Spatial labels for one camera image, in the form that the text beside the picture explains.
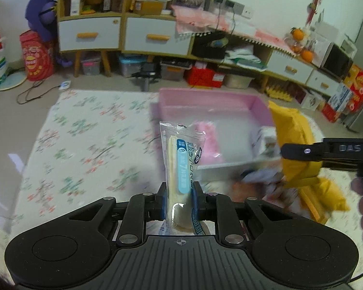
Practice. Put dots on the red gift box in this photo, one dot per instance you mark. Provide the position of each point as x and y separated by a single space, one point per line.
204 77

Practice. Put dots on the microwave oven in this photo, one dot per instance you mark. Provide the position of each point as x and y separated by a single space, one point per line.
337 60

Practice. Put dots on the stack of red cartons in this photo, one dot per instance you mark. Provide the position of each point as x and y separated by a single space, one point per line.
349 93

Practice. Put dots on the black stand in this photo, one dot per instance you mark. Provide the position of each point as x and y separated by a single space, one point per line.
145 75

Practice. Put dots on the clear storage bin grey lid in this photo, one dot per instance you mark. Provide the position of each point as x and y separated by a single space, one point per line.
174 72

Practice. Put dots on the low wooden sideboard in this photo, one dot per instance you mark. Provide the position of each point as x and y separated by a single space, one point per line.
260 53

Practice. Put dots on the pink storage box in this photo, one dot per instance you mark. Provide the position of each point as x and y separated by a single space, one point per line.
205 105

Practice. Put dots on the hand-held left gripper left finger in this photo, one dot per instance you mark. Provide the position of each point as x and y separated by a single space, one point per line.
163 206

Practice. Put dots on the purple plush toy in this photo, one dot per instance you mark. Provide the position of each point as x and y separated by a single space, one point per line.
39 12

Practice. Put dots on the wide clear storage bin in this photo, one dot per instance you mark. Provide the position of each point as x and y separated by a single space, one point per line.
237 81

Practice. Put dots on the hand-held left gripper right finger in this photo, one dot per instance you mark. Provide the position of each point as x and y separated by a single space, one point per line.
194 206

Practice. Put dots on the pink cloth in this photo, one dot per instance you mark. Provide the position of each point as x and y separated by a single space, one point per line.
199 19

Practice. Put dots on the orange fruit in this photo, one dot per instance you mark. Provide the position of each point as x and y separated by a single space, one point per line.
307 55
298 33

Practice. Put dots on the blue-lid storage bin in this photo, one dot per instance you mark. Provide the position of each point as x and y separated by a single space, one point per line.
131 66

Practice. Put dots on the black bag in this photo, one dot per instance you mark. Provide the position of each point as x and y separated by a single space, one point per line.
208 48

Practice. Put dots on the tall wooden shelf cabinet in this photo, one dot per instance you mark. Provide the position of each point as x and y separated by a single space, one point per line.
122 9

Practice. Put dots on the large yellow snack packet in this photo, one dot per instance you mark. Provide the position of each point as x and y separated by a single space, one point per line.
293 127

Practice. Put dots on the row of yellow packages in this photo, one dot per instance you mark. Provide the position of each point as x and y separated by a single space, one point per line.
279 93

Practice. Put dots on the cardboard box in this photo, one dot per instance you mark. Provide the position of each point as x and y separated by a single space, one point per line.
149 7

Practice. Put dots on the white power strip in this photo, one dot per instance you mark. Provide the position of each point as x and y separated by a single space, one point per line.
65 85

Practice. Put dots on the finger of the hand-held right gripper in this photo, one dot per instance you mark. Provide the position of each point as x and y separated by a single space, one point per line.
305 151

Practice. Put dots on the pink snack packet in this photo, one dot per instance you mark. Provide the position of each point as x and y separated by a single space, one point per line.
210 145

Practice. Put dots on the red printed bag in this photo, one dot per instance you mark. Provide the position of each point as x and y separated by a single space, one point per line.
37 57

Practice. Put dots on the white snack stick packet blue label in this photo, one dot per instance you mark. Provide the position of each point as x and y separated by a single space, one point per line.
183 169

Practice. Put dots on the small clear storage bin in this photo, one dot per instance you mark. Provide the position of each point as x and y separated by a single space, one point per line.
90 66

